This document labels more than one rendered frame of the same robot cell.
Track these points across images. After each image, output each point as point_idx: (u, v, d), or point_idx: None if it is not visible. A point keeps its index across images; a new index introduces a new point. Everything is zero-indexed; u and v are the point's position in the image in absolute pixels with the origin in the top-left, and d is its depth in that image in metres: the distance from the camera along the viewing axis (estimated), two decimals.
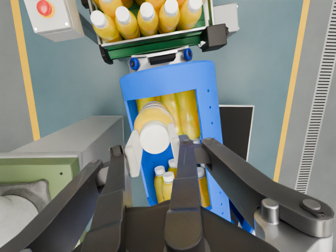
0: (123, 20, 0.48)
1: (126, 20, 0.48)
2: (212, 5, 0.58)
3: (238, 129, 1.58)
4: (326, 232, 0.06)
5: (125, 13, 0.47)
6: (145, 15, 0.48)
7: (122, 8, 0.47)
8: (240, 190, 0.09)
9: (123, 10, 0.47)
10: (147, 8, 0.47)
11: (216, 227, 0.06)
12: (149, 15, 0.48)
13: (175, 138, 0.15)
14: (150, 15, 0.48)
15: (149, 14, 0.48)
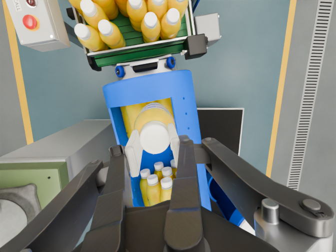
0: (105, 32, 0.51)
1: (108, 32, 0.51)
2: (192, 16, 0.62)
3: (229, 131, 1.62)
4: (326, 232, 0.06)
5: (107, 26, 0.50)
6: (151, 150, 0.21)
7: (104, 22, 0.50)
8: (240, 190, 0.09)
9: (105, 23, 0.50)
10: (155, 138, 0.21)
11: (216, 227, 0.06)
12: (160, 150, 0.21)
13: (175, 138, 0.15)
14: (162, 150, 0.21)
15: (160, 149, 0.21)
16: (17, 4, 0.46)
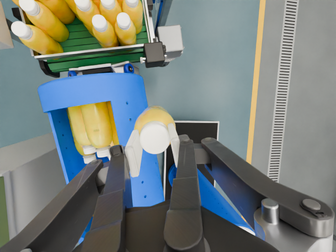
0: (157, 152, 0.21)
1: (162, 151, 0.21)
2: (150, 24, 0.61)
3: None
4: (326, 232, 0.06)
5: (161, 138, 0.21)
6: None
7: (156, 130, 0.21)
8: (240, 190, 0.09)
9: (157, 133, 0.21)
10: (104, 155, 0.48)
11: (216, 227, 0.06)
12: None
13: (175, 138, 0.15)
14: None
15: None
16: None
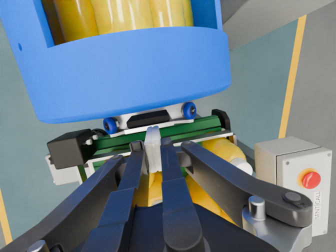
0: None
1: None
2: None
3: None
4: (307, 221, 0.06)
5: None
6: None
7: None
8: (225, 190, 0.09)
9: None
10: None
11: (216, 227, 0.06)
12: None
13: (156, 141, 0.16)
14: None
15: None
16: (317, 198, 0.34)
